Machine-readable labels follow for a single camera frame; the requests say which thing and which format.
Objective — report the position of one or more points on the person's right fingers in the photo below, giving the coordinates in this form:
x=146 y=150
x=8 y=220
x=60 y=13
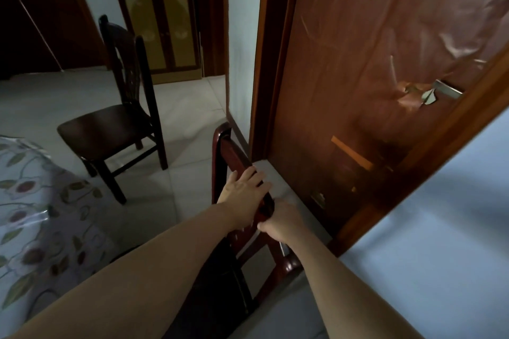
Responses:
x=267 y=226

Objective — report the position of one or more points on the person's left thumb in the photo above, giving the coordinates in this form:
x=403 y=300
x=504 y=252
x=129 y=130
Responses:
x=232 y=178

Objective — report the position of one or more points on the dark brown door frame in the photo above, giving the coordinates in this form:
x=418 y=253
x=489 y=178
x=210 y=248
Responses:
x=270 y=52

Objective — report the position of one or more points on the person's left middle finger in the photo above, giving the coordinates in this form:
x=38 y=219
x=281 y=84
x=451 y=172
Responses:
x=256 y=183

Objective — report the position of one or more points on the person's right hand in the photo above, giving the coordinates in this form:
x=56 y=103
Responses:
x=287 y=221

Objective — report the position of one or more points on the person's left forearm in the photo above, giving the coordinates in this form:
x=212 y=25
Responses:
x=131 y=283

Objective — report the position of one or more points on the person's left hand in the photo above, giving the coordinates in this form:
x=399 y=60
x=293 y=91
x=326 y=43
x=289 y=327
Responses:
x=240 y=196

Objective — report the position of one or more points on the wooden cabinet with yellow doors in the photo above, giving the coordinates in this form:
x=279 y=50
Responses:
x=163 y=25

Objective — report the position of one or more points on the person's right forearm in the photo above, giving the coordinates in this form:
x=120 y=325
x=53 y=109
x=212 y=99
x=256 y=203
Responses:
x=350 y=291

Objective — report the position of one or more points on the dark wooden door with window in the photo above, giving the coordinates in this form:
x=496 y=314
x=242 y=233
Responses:
x=35 y=5

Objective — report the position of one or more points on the reddish brown wooden chair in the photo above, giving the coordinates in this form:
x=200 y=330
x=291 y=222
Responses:
x=242 y=239

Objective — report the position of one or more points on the floral plastic tablecloth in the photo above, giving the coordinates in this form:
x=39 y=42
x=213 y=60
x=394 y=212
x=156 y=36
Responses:
x=39 y=219

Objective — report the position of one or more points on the brown wooden door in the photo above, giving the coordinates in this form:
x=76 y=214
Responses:
x=373 y=72

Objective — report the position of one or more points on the dark brown wooden chair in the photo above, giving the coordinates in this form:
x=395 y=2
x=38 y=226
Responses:
x=115 y=120

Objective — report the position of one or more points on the thin white stick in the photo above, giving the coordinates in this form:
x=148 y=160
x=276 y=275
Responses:
x=31 y=19

